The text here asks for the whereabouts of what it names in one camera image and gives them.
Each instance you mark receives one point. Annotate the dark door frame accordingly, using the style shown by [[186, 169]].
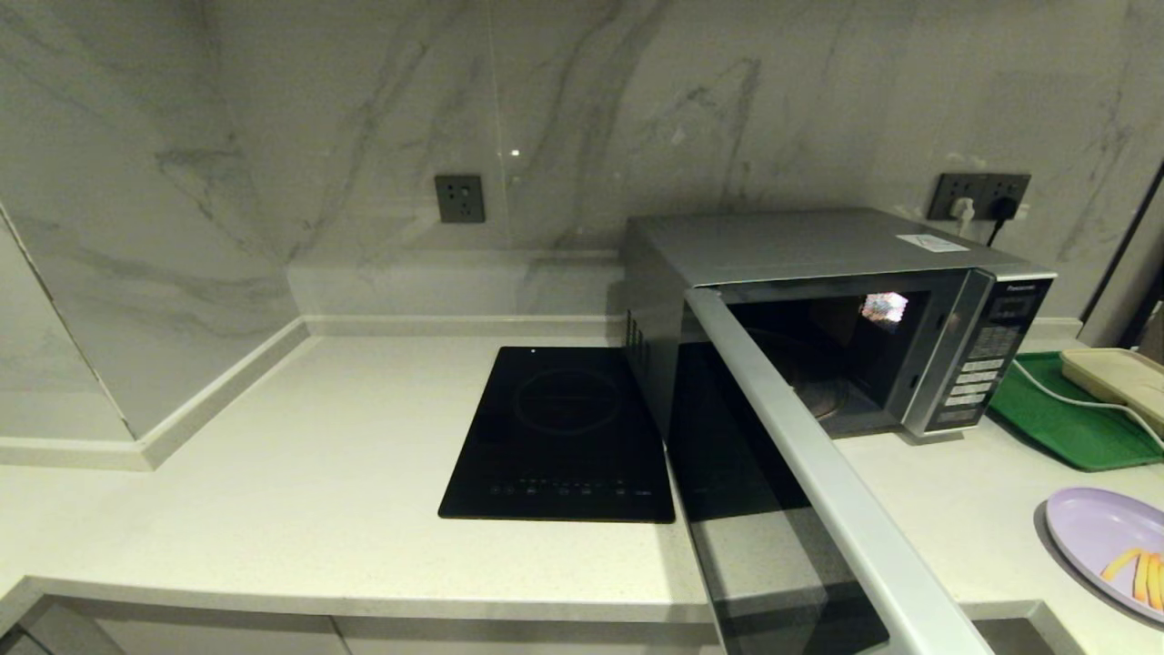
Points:
[[1153, 305]]

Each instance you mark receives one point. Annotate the white sheet of paper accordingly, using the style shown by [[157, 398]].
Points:
[[932, 243]]

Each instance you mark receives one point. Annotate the purple plate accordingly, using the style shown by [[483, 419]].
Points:
[[1091, 528]]

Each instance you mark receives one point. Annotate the black induction cooktop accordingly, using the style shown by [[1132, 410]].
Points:
[[546, 437]]

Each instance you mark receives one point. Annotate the yellow french fries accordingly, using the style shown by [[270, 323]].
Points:
[[1146, 575]]

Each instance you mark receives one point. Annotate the white power plug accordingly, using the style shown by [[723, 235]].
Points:
[[963, 211]]

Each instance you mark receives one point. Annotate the microwave door with dark glass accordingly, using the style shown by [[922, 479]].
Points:
[[800, 473]]

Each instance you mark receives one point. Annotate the green plastic tray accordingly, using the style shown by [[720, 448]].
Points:
[[1064, 432]]

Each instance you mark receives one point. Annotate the angled cabinet corner panel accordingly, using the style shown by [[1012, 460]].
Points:
[[55, 637]]

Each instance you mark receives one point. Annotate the grey double wall socket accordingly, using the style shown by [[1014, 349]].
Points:
[[946, 186]]

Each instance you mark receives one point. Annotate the grey single wall socket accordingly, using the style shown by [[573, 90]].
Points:
[[459, 198]]

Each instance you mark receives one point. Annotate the black power plug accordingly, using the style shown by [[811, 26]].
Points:
[[1003, 207]]

